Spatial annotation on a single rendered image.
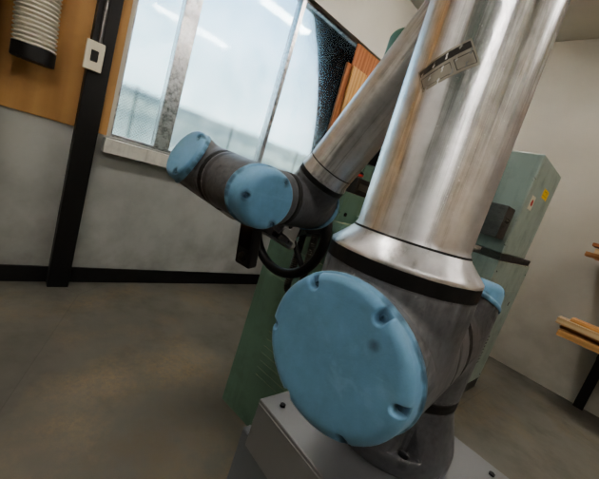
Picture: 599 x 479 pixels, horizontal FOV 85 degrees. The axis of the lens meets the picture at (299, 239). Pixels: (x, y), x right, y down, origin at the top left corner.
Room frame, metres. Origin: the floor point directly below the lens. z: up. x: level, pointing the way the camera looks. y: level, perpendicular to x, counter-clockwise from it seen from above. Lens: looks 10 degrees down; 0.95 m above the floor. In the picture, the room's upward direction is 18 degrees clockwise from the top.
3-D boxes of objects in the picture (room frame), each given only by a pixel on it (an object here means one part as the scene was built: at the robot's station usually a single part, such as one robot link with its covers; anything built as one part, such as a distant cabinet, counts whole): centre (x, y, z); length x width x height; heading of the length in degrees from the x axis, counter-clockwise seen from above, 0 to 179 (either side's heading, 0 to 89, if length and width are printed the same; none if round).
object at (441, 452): (0.46, -0.22, 0.68); 0.19 x 0.19 x 0.10
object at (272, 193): (0.50, 0.10, 0.91); 0.12 x 0.12 x 0.09; 51
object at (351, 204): (1.03, -0.07, 0.91); 0.15 x 0.14 x 0.09; 52
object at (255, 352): (1.30, -0.24, 0.35); 0.58 x 0.45 x 0.71; 142
